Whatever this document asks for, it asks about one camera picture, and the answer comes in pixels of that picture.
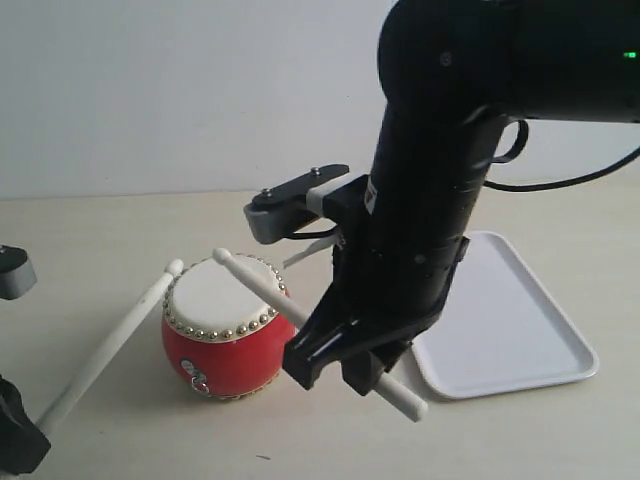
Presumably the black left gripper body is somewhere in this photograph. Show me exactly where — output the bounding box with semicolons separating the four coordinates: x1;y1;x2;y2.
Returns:
1;377;51;475

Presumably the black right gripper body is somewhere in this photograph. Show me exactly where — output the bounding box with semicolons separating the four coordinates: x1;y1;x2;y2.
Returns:
319;175;470;350

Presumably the white drumstick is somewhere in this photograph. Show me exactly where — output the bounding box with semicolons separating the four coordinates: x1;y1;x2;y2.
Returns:
212;248;428;423
36;259;184;436

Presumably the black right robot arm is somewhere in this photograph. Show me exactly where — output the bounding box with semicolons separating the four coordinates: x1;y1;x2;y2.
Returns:
283;1;639;395

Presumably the small red drum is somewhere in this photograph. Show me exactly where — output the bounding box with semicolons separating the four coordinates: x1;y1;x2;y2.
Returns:
161;258;295;400

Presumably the white plastic tray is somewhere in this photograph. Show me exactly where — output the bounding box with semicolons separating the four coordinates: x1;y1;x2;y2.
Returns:
412;231;600;400

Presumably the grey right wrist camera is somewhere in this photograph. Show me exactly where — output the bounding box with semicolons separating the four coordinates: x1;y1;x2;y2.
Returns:
243;164;350;245

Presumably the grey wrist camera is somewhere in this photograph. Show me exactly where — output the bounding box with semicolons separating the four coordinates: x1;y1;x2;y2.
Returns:
243;164;350;245
0;245;37;301

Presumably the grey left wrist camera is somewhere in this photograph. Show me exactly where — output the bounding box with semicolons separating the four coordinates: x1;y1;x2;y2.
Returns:
0;245;37;301

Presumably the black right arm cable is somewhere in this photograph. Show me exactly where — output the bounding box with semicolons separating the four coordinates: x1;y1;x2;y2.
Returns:
482;119;640;194

